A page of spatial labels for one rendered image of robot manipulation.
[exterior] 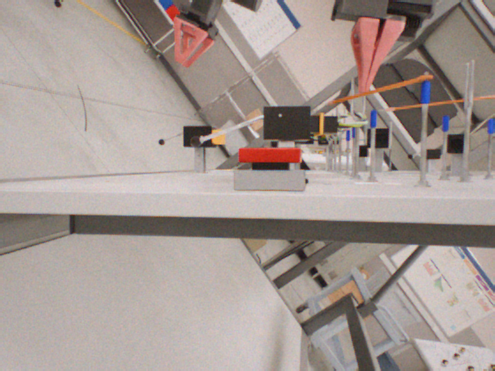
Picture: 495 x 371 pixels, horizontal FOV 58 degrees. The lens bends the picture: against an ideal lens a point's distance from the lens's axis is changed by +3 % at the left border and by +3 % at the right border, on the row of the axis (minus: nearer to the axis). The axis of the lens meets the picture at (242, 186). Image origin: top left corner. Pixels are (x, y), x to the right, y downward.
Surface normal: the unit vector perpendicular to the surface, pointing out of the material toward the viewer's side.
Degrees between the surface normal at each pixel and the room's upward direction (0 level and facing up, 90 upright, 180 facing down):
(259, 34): 90
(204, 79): 90
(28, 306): 0
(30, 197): 90
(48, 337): 0
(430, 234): 90
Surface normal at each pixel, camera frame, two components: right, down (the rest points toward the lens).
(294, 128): -0.04, 0.05
